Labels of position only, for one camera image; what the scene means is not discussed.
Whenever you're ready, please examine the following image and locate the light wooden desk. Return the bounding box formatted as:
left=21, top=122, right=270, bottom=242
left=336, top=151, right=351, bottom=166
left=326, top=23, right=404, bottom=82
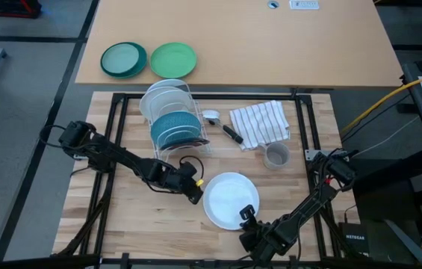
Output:
left=75, top=0, right=405, bottom=90

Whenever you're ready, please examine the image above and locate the white round plate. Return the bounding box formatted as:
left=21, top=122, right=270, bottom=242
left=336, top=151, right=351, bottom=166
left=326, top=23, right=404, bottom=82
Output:
left=138, top=88, right=193, bottom=125
left=146, top=78, right=191, bottom=94
left=202, top=171, right=261, bottom=232

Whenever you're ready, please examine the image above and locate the grey metal mounting bracket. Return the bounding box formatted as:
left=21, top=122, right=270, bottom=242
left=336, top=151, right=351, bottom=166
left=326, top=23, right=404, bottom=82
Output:
left=304, top=148, right=332, bottom=162

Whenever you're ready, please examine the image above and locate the black Netgear network box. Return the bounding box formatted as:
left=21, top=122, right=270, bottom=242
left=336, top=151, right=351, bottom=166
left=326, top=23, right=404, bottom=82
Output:
left=338, top=221, right=370, bottom=259

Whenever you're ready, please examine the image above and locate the blue wave-patterned plate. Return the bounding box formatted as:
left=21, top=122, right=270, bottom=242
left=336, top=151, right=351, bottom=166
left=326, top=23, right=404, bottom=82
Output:
left=149, top=111, right=203, bottom=150

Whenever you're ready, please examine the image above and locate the grey ceramic mug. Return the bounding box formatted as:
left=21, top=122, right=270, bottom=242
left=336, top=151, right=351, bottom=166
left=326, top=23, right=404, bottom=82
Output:
left=257, top=141, right=292, bottom=171

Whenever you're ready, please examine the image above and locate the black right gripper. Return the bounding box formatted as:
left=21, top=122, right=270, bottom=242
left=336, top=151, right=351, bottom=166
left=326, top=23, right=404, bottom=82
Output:
left=238, top=203, right=285, bottom=263

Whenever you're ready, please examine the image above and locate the black metal rig frame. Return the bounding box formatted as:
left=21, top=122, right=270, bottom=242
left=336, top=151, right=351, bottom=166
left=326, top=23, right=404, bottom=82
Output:
left=52, top=91, right=343, bottom=267

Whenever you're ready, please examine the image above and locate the dark green plate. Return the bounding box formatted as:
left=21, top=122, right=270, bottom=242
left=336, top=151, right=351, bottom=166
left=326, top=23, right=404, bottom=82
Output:
left=99, top=41, right=148, bottom=79

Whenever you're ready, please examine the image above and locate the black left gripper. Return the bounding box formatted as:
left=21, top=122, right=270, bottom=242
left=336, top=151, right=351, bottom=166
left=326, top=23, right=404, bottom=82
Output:
left=165, top=161, right=205, bottom=205

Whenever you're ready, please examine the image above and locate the black and red crate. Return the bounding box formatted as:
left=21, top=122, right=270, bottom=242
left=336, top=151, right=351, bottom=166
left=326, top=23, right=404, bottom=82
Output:
left=0, top=0, right=43, bottom=19

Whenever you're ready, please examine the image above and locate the white brown-striped dish towel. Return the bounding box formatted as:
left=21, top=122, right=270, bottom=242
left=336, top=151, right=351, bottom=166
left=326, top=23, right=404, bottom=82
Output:
left=229, top=99, right=291, bottom=151

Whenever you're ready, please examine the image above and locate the light green plate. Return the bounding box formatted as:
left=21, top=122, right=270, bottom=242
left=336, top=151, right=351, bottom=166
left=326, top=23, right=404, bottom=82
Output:
left=149, top=41, right=198, bottom=79

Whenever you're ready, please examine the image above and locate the yellow cable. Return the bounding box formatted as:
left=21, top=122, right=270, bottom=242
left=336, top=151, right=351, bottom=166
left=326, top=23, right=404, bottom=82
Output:
left=340, top=67, right=422, bottom=135

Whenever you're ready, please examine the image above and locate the dark brown plate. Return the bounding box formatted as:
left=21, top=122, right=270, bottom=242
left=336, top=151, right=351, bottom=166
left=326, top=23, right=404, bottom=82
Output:
left=165, top=136, right=211, bottom=149

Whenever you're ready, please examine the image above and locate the white wire dish rack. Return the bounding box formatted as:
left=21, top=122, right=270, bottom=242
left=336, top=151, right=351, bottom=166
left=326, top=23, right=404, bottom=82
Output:
left=146, top=84, right=214, bottom=162

